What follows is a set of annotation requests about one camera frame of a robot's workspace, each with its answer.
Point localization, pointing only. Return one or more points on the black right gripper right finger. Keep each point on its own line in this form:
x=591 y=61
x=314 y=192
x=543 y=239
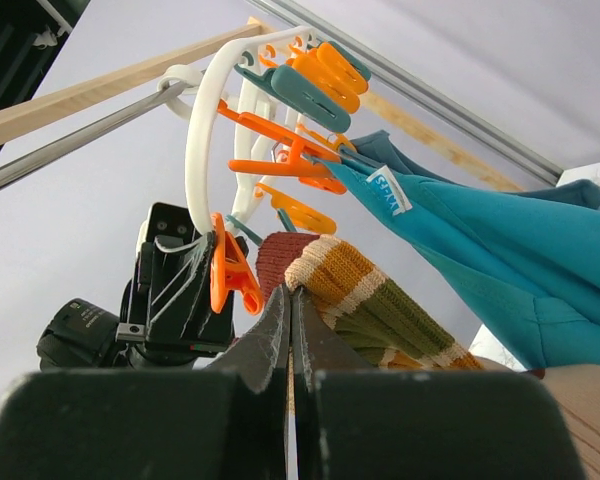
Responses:
x=357 y=422

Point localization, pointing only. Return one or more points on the teal cloth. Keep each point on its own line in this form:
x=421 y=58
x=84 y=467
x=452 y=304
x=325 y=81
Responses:
x=528 y=268

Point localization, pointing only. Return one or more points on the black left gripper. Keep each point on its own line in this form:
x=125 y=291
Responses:
x=167 y=310

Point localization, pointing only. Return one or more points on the orange clothespin top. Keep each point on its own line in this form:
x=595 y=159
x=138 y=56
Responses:
x=327 y=68

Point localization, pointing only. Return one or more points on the metal hanging rod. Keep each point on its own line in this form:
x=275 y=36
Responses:
x=26 y=165

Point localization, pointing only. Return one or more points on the teal clothespin far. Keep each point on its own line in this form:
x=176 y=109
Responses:
x=291 y=88

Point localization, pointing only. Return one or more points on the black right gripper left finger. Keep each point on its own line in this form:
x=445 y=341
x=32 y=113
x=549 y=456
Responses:
x=225 y=421

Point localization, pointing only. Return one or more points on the orange clothespin holding cloth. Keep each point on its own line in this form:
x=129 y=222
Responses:
x=302 y=159

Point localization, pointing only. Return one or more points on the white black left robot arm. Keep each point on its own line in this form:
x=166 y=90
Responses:
x=84 y=335

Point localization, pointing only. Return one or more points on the striped sock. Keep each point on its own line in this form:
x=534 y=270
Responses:
x=360 y=303

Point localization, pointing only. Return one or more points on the dark blue cloth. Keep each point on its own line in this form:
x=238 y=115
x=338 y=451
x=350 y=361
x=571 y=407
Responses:
x=455 y=170

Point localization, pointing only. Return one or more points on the white round clip hanger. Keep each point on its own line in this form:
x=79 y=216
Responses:
x=207 y=68

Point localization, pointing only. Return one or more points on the teal clothespin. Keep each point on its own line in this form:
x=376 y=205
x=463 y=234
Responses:
x=244 y=229
x=291 y=88

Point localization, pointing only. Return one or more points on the wooden drying rack frame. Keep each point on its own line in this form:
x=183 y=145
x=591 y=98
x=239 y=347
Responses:
x=251 y=338

